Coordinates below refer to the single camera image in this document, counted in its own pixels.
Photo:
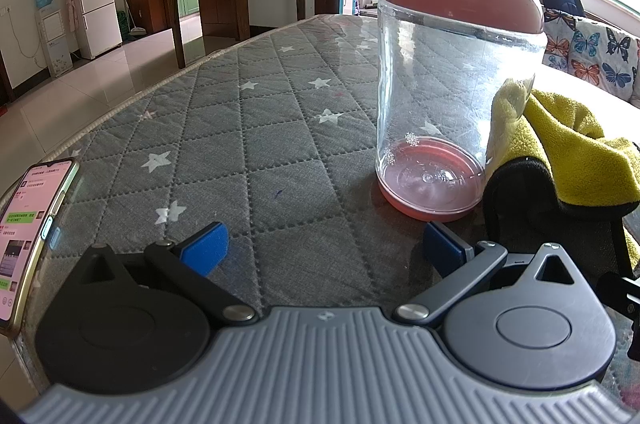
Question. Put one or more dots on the broom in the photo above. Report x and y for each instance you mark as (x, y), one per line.
(137, 30)

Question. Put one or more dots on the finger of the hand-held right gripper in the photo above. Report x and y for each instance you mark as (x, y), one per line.
(622, 296)

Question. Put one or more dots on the pink antler-lid water bottle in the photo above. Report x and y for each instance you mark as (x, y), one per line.
(430, 79)

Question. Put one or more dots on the white water dispenser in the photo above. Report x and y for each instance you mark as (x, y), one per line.
(52, 44)

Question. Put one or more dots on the yellow grey cleaning cloth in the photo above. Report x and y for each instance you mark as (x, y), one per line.
(565, 139)

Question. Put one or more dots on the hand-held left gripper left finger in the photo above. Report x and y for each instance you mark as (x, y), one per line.
(207, 246)

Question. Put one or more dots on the white refrigerator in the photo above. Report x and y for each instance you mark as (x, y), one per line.
(95, 4)

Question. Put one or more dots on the butterfly print cushion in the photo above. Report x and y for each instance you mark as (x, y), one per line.
(582, 49)
(620, 59)

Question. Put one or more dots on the pink hanging towel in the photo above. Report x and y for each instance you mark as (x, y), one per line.
(71, 9)

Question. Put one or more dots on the smartphone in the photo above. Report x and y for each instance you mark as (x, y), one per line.
(25, 244)

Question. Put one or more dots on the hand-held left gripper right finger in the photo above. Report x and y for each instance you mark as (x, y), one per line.
(442, 246)

